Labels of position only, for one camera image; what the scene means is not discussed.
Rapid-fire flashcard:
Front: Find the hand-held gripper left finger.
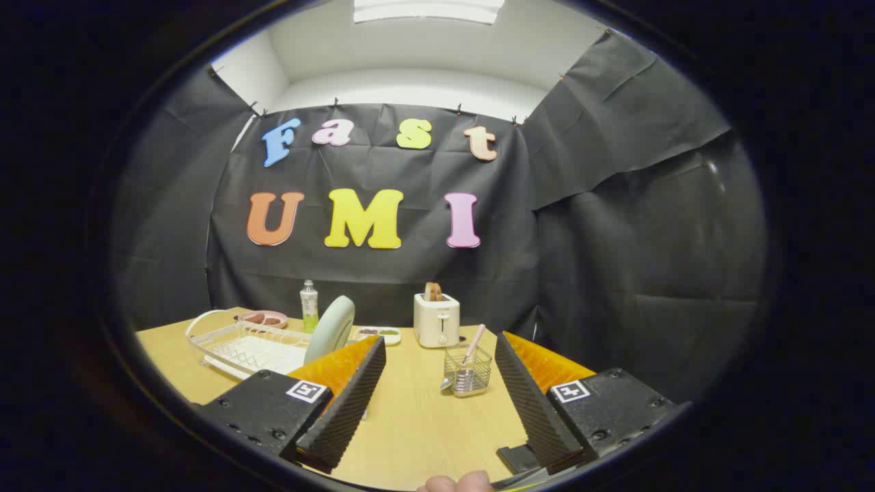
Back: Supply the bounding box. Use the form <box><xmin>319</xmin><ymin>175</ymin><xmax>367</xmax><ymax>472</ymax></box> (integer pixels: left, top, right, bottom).
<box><xmin>193</xmin><ymin>335</ymin><xmax>388</xmax><ymax>475</ymax></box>

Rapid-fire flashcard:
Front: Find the metal wire basket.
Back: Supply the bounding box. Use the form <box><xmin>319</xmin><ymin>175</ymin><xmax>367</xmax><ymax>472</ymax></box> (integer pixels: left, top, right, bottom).
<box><xmin>443</xmin><ymin>345</ymin><xmax>493</xmax><ymax>398</ymax></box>

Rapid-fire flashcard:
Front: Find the pink checked handle spoon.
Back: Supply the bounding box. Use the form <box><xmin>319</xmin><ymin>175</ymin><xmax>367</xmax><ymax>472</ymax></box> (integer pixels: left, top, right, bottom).
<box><xmin>440</xmin><ymin>324</ymin><xmax>487</xmax><ymax>394</ymax></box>

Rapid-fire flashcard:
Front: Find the cream white toaster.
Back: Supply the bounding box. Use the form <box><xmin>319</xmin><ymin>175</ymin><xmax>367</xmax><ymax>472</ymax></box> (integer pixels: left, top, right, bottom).
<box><xmin>414</xmin><ymin>292</ymin><xmax>461</xmax><ymax>349</ymax></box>

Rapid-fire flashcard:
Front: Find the small pink plate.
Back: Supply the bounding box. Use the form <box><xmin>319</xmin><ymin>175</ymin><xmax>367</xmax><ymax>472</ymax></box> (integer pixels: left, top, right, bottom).
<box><xmin>236</xmin><ymin>310</ymin><xmax>289</xmax><ymax>330</ymax></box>

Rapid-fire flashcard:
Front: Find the white divided snack tray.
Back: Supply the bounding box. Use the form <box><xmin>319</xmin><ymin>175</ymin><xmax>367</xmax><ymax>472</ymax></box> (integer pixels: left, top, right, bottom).
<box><xmin>354</xmin><ymin>327</ymin><xmax>402</xmax><ymax>346</ymax></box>

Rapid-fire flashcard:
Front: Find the white wire dish rack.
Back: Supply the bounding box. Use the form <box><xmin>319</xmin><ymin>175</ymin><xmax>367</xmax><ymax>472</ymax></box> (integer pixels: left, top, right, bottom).
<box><xmin>186</xmin><ymin>310</ymin><xmax>370</xmax><ymax>381</ymax></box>

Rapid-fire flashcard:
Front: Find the pale green plate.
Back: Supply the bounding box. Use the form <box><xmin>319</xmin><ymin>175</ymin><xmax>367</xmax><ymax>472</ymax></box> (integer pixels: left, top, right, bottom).
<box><xmin>304</xmin><ymin>295</ymin><xmax>356</xmax><ymax>365</ymax></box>

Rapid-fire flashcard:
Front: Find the clear bottle with green liquid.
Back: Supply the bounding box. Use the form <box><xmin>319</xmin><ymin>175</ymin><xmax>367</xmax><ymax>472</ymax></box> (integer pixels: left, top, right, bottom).
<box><xmin>300</xmin><ymin>279</ymin><xmax>319</xmax><ymax>333</ymax></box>

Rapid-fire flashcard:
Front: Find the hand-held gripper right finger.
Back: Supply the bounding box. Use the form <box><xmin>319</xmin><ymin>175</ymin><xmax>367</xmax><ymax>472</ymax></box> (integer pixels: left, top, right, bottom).
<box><xmin>494</xmin><ymin>331</ymin><xmax>692</xmax><ymax>476</ymax></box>

